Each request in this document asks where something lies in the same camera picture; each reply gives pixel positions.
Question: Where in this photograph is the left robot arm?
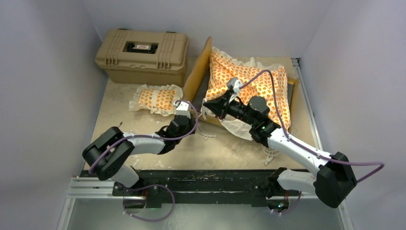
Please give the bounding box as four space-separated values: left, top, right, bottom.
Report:
82 115 195 196

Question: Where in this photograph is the wooden pet bed frame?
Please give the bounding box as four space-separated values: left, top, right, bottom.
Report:
183 37 301 128

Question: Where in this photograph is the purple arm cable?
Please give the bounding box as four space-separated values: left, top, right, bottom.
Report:
89 100 200 223
237 69 385 216

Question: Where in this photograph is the tan plastic tool case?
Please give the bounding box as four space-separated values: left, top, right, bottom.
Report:
95 29 190 87

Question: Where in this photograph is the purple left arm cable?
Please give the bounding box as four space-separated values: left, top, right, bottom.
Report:
89 100 200 223

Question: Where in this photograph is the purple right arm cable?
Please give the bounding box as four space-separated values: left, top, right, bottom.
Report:
237 69 385 216

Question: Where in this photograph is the small orange patterned pillow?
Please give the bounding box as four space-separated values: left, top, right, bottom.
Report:
128 84 183 116

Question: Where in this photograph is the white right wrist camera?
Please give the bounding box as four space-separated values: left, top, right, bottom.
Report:
226 77 243 94

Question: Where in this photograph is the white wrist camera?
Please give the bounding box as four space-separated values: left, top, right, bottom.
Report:
174 100 191 118
226 77 243 94

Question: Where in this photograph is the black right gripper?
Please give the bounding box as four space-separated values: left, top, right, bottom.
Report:
204 90 257 127

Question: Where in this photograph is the orange patterned white blanket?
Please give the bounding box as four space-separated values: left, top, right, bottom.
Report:
203 47 291 129

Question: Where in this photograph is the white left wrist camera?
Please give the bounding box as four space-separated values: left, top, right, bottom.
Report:
174 100 191 118

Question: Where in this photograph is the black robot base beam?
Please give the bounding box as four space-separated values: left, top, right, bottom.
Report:
79 169 310 208

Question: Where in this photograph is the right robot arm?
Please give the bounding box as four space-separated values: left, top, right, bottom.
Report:
203 95 357 208

